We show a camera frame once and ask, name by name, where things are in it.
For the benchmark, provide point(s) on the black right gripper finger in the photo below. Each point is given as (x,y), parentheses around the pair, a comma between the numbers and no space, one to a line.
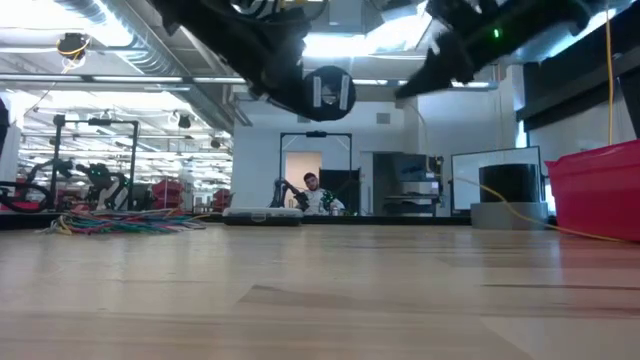
(445,65)

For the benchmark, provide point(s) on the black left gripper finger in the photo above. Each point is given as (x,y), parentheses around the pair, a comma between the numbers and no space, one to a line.
(280,75)

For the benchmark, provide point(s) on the small black robot arm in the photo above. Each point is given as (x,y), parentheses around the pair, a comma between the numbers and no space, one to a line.
(287,192)

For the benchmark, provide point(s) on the ceiling light strip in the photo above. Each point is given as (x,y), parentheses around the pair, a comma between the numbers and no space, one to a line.
(135,79)

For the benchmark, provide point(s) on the dark cabinet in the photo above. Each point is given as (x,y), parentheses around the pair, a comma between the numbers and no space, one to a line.
(407,175)

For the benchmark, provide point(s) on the person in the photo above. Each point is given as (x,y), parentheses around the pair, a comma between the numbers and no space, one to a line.
(110,195)
(317,197)

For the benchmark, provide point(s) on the clear plastic bit case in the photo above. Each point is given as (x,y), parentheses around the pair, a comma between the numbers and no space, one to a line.
(262,216)

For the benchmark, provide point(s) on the grey tape roll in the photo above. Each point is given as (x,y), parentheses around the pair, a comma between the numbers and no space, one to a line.
(490,217)

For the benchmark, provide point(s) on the red storage bin shelf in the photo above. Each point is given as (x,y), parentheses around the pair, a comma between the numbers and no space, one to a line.
(167,195)

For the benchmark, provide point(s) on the red plastic bin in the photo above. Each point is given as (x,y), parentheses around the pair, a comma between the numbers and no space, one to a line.
(595,195)

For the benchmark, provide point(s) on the silver ventilation duct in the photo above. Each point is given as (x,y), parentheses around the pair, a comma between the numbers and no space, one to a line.
(165,65)

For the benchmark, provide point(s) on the black camera rig frame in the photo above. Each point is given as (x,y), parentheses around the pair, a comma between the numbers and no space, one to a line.
(281,170)
(132,160)

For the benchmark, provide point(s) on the black aluminium table frame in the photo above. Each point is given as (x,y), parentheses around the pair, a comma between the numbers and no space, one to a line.
(400,220)

